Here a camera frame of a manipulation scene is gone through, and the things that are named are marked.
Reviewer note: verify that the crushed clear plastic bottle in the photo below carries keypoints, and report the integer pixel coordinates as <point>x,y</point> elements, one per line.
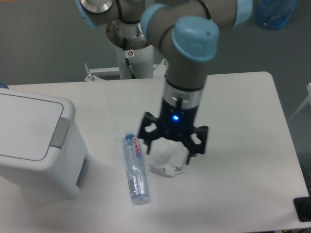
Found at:
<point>135,168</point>

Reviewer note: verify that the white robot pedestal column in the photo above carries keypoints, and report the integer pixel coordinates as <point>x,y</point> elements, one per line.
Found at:
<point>135,56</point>

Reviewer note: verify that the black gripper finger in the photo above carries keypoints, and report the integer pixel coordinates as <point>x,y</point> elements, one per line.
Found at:
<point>148,137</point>
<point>195,140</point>

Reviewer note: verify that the white furniture leg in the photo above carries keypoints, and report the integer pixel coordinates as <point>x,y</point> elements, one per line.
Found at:
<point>305,104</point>

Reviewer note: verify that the blue object behind trash can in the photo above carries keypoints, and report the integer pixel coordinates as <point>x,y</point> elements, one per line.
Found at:
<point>2,85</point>

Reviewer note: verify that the white pedestal base frame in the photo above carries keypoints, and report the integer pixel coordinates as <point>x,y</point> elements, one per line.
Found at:
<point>113,73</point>

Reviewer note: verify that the blue plastic bag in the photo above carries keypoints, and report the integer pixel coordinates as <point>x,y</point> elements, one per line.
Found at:
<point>274,14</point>

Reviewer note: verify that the crumpled white paper wrapper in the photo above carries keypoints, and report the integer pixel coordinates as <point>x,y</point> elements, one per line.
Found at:
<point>166,157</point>

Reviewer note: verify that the black device at table edge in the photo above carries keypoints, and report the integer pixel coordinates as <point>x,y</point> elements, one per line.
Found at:
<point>303,208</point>

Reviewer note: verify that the white lidded trash can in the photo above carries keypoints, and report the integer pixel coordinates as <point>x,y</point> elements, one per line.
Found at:
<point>41,147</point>

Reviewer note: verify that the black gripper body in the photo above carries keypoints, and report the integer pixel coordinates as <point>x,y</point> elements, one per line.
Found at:
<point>175,124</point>

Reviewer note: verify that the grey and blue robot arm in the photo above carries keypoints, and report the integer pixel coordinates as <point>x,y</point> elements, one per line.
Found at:
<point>187,36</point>

